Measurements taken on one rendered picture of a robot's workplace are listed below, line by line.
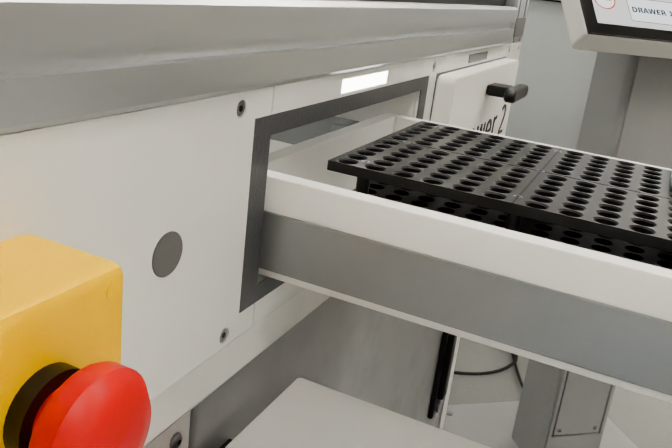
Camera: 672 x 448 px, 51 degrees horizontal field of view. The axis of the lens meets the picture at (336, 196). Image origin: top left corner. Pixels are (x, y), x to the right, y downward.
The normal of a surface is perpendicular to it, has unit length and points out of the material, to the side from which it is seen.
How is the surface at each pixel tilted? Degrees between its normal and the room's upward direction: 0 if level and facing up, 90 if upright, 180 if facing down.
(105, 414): 77
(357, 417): 0
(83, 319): 90
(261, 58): 90
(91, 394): 46
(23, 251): 0
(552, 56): 90
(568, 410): 90
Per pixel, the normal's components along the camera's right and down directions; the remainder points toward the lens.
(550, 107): -0.38, 0.24
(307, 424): 0.11, -0.95
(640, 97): 0.25, 0.32
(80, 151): 0.90, 0.23
